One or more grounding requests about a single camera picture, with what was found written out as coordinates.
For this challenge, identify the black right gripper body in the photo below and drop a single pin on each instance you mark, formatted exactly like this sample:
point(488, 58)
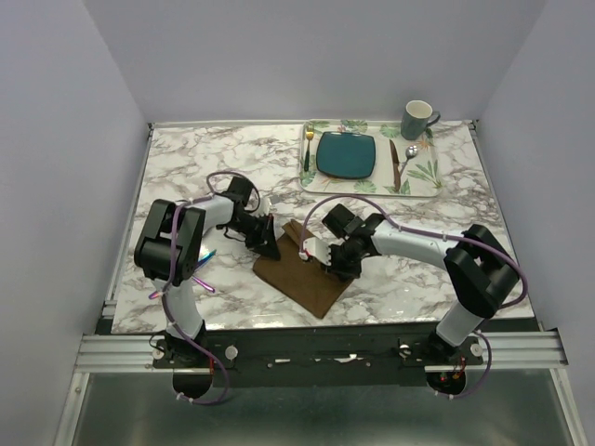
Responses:
point(344, 253)

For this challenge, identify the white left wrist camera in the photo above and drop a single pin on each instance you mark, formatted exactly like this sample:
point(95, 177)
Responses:
point(267, 205)

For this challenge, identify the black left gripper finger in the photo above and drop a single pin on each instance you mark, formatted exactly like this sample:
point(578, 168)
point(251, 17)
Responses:
point(255, 241)
point(269, 247)

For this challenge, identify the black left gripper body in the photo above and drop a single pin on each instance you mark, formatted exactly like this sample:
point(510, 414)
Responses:
point(249, 223)

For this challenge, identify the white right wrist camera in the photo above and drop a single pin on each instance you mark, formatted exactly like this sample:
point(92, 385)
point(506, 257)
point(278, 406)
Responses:
point(314, 248)

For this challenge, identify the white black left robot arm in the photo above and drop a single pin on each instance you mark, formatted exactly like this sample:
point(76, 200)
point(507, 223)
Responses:
point(169, 244)

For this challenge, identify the teal square plate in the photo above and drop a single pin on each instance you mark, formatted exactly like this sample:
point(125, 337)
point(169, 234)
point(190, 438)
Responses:
point(346, 155)

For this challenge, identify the brown cloth napkin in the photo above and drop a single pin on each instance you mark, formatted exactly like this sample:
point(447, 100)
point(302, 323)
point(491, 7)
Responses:
point(304, 282)

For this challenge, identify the iridescent rainbow spoon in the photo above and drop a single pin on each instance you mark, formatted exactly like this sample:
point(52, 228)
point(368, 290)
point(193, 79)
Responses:
point(204, 284)

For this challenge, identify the brown wooden knife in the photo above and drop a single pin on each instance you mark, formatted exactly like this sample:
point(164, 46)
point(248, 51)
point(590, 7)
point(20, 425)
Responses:
point(397, 182)

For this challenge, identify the aluminium extrusion rail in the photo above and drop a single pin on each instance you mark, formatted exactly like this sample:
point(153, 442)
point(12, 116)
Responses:
point(127, 354)

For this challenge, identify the gold fork green handle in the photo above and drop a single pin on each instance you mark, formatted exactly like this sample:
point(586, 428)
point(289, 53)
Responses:
point(309, 134)

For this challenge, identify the black metal base frame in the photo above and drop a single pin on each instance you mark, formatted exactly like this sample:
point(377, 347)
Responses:
point(354, 355)

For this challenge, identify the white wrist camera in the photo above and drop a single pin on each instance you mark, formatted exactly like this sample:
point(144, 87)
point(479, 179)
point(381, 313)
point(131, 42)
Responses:
point(314, 248)
point(267, 205)

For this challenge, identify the white leaf-pattern tray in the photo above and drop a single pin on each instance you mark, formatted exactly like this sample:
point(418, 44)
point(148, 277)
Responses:
point(421, 177)

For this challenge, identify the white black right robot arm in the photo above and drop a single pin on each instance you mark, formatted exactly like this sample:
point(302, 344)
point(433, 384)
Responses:
point(477, 264)

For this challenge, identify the silver spoon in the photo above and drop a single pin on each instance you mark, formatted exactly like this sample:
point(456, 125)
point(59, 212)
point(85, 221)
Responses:
point(411, 152)

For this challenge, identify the grey-green ceramic mug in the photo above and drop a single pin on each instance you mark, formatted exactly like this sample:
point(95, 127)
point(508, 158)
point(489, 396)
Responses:
point(418, 116)

